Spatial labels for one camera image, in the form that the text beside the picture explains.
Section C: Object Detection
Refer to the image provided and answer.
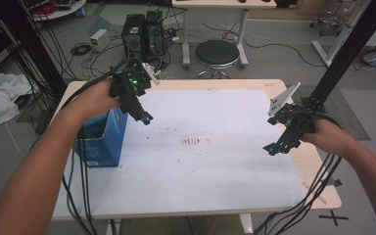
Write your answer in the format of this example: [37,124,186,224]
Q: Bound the left gripper black cable bundle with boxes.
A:
[60,58,136,235]

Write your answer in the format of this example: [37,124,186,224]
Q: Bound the person's left hand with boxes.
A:
[66,79,123,123]

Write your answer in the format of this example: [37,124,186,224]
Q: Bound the long black floor cable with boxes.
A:
[203,21,327,68]

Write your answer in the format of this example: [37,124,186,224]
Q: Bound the person's right hand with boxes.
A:
[300,118,356,158]

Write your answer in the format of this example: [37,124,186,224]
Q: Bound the black aluminium frame post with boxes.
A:
[302,0,376,114]

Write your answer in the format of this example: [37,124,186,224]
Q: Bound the round white table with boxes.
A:
[28,0,87,23]

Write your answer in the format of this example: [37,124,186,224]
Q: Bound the black cable-wrapped frame post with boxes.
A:
[0,0,68,99]

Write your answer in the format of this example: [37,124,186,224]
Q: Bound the coiled black cable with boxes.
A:
[70,42,93,57]

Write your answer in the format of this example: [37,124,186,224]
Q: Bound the white-legged wooden desk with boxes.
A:
[170,0,278,71]

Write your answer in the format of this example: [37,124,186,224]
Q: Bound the black computer tower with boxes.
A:
[120,13,146,63]
[143,10,168,67]

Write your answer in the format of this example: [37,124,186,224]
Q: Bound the white table leg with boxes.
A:
[238,213,255,235]

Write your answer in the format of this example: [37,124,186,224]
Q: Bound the grey floor mat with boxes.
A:
[287,84,372,141]

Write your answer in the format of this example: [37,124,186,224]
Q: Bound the office chair wheeled base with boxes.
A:
[308,11,346,37]

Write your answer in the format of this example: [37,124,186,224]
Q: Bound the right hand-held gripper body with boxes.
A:
[267,81,317,140]

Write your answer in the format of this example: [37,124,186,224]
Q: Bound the black round stool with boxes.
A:
[195,39,241,79]

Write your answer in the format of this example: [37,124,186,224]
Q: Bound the white metal stand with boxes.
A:
[311,0,373,68]

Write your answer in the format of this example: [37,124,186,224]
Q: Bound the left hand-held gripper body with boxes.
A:
[109,60,161,99]

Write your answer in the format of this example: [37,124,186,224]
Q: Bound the white table mat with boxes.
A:
[51,88,305,219]

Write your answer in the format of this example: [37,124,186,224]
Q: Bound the small white box device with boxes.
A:
[89,28,112,53]

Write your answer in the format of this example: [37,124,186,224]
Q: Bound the gripper black cable bundle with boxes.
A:
[60,58,136,235]
[254,112,343,235]

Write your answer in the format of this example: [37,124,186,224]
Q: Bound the right gripper black cable bundle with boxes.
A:
[254,112,343,235]

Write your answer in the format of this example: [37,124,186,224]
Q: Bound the blue cardboard box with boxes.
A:
[72,107,129,168]

